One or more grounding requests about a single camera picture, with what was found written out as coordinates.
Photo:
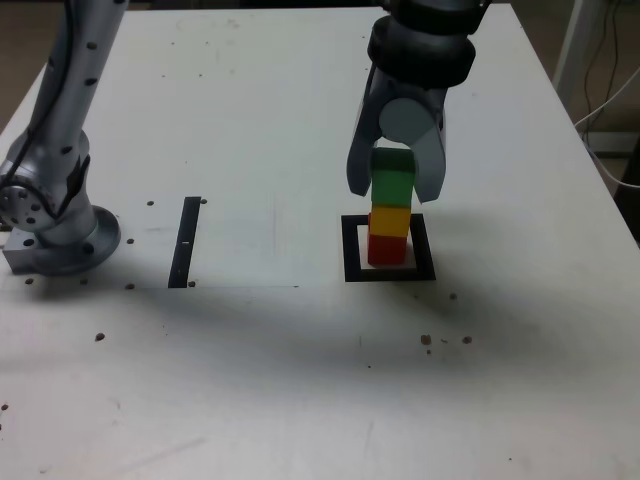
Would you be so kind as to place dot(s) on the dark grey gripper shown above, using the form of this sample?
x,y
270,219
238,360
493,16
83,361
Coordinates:
x,y
400,91

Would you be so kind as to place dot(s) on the green cube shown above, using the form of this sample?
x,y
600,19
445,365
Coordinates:
x,y
392,185

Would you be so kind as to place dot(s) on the yellow cube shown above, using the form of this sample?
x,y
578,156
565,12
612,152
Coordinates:
x,y
390,222

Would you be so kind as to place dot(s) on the red cube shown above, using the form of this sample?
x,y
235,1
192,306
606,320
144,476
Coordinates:
x,y
385,250

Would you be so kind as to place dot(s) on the black tape square outline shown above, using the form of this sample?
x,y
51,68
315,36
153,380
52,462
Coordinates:
x,y
350,250

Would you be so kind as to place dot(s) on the black background box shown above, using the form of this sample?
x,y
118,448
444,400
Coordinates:
x,y
615,142

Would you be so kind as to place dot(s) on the black tape strip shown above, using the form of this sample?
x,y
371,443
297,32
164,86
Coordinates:
x,y
182,250

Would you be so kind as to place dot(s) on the white metal post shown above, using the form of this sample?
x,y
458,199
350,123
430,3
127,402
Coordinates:
x,y
570,40

